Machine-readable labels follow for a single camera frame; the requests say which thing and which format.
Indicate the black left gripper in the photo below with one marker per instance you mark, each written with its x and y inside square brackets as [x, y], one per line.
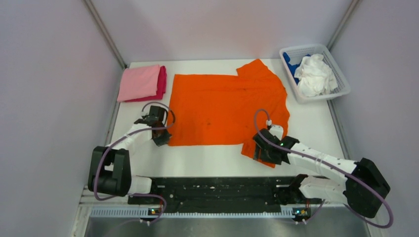
[164, 140]

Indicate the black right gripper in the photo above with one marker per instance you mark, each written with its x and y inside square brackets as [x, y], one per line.
[260, 154]

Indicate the orange t shirt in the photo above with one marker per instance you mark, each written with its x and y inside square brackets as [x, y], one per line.
[226, 109]

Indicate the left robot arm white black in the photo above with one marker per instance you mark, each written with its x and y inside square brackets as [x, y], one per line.
[110, 173]

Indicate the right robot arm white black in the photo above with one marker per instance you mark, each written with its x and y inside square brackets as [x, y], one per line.
[357, 184]

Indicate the crimson folded t shirt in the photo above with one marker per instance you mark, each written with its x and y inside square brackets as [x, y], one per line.
[161, 87]

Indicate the pink folded t shirt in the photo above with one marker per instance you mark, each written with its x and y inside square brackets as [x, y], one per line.
[138, 83]

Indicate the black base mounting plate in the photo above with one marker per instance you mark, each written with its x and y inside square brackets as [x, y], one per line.
[213, 207]

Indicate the blue t shirt in basket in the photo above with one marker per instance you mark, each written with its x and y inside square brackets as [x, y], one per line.
[291, 67]

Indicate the white crumpled t shirt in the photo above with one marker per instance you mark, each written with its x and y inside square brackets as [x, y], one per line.
[315, 77]

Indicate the white plastic basket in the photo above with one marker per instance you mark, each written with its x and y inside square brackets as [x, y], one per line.
[297, 53]

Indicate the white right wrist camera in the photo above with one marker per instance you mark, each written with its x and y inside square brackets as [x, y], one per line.
[275, 130]

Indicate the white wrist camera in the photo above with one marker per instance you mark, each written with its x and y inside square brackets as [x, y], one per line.
[275, 130]
[145, 118]

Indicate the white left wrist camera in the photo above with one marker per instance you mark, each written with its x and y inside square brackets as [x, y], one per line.
[145, 118]

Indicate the white slotted cable duct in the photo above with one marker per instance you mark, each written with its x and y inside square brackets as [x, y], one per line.
[150, 213]

